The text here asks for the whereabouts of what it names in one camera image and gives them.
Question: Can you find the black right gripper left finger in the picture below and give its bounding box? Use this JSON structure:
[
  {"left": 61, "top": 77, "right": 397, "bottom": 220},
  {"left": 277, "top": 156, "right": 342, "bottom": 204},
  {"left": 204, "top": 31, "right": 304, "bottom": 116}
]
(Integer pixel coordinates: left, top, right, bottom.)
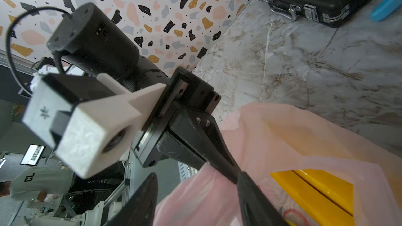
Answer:
[{"left": 104, "top": 173, "right": 158, "bottom": 226}]

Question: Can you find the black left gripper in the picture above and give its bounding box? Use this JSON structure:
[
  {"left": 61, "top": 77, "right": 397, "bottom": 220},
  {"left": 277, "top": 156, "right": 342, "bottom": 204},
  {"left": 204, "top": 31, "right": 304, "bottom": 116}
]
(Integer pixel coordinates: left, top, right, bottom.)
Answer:
[{"left": 132, "top": 67, "right": 241, "bottom": 184}]

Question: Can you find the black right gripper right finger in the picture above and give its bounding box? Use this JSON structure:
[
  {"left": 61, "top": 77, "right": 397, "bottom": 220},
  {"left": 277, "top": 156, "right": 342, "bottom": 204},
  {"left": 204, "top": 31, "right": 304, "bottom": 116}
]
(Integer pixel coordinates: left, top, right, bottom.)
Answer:
[{"left": 237, "top": 172, "right": 289, "bottom": 226}]

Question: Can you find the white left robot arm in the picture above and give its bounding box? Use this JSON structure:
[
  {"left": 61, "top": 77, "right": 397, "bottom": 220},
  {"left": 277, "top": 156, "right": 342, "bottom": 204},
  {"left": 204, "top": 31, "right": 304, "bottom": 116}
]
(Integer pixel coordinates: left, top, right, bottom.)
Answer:
[{"left": 23, "top": 3, "right": 240, "bottom": 183}]

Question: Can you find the person in white shirt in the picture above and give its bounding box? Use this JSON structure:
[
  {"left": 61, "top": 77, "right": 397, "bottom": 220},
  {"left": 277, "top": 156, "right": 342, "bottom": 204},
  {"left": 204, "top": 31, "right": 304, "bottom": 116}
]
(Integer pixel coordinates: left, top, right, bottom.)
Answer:
[{"left": 1, "top": 167, "right": 74, "bottom": 202}]

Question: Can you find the background computer monitor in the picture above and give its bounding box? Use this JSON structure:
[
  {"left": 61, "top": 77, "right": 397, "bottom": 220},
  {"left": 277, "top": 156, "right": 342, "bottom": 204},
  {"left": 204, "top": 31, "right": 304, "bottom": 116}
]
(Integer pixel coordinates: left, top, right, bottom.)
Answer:
[{"left": 20, "top": 144, "right": 46, "bottom": 166}]

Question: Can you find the blue cylindrical tube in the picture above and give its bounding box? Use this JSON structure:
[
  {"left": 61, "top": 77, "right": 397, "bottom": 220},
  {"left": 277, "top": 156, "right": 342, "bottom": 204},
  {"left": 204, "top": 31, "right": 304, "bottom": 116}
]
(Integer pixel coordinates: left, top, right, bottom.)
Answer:
[{"left": 370, "top": 0, "right": 402, "bottom": 22}]

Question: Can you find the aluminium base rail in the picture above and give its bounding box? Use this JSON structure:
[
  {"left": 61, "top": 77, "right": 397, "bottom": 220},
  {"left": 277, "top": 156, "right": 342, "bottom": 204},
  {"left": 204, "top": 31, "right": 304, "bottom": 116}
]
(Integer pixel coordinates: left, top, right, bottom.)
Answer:
[{"left": 24, "top": 150, "right": 198, "bottom": 226}]

